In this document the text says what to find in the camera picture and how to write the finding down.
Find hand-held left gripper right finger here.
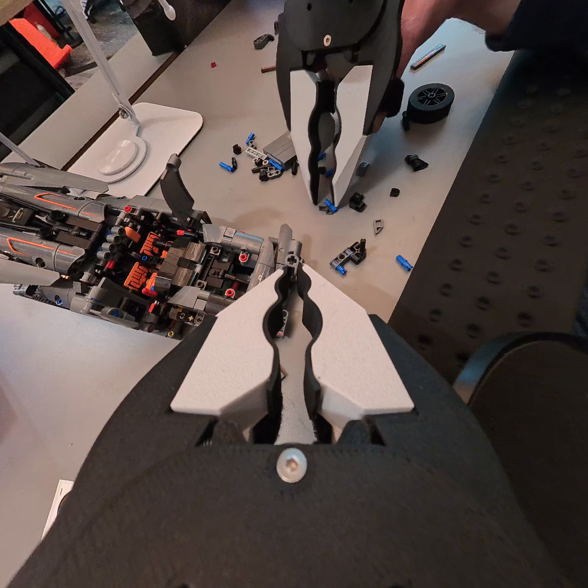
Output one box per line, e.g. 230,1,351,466
296,265,415,443

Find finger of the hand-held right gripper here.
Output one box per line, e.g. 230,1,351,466
289,69,328,206
328,63,375,208

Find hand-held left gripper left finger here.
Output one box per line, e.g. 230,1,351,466
170,269,291,443

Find black lego assembly blue pins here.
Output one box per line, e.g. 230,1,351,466
329,239,368,275

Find grey lego car model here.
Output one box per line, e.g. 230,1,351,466
0,154,277,341

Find person's right forearm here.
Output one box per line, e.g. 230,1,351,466
484,0,588,53

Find pile of loose lego pieces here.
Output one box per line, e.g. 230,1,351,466
218,21,299,183

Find black lego wheel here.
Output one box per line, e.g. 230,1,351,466
402,83,455,131

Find grey red striped lego tile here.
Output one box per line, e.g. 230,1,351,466
410,44,447,70

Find person's right hand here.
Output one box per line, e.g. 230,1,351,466
396,0,522,76

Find white metal book stand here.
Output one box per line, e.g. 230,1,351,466
0,0,204,198

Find black dimpled mat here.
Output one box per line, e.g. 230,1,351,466
388,51,588,382

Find black chair armrest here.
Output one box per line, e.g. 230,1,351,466
452,333,588,588

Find white sticker sheet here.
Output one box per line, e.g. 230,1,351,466
40,479,75,540

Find orange plastic bin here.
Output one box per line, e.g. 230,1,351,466
9,17,73,70

